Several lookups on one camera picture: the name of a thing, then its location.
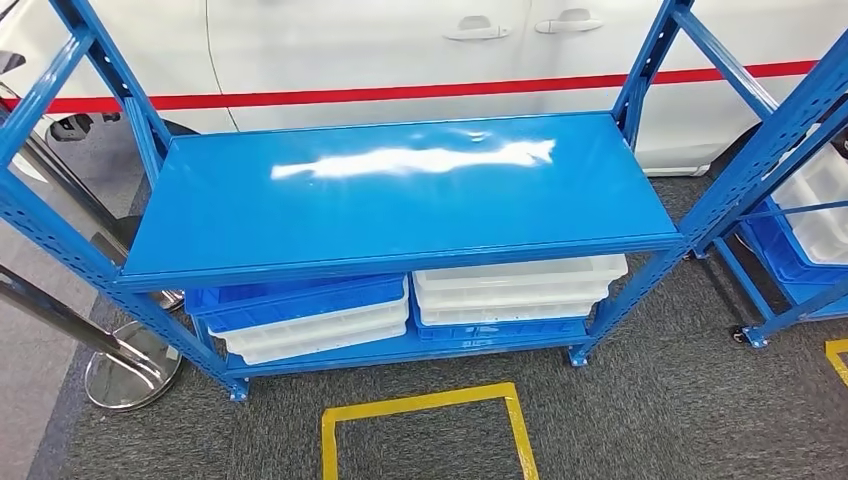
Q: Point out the blue metal shelf rack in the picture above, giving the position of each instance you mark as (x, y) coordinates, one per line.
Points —
(397, 212)
(758, 334)

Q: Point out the yellow floor tape square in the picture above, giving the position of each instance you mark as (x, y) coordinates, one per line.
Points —
(838, 358)
(424, 401)

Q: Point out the white car with red stripe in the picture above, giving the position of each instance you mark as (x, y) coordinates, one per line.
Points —
(364, 53)

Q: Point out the large blue plastic bin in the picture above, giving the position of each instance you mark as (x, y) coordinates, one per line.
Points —
(775, 258)

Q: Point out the large white plastic bin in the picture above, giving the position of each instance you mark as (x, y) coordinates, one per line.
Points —
(821, 199)

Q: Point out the chrome stanchion post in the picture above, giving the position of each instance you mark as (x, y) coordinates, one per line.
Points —
(132, 371)
(73, 192)

